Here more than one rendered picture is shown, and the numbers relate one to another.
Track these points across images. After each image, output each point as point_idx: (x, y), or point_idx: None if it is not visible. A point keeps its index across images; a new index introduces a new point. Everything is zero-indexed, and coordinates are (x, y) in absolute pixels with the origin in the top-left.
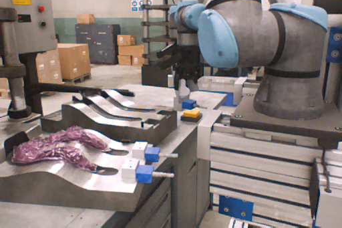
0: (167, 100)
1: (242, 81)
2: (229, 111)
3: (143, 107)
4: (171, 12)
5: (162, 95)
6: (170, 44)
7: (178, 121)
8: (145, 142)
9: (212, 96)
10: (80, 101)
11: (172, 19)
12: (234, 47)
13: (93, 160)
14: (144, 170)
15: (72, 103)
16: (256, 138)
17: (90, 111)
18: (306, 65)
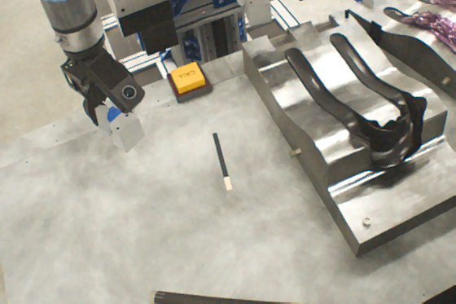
0: (120, 202)
1: None
2: None
3: (291, 77)
4: None
5: (93, 246)
6: (94, 63)
7: (220, 90)
8: None
9: (23, 156)
10: (413, 97)
11: None
12: None
13: (429, 6)
14: None
15: (429, 94)
16: None
17: (400, 83)
18: None
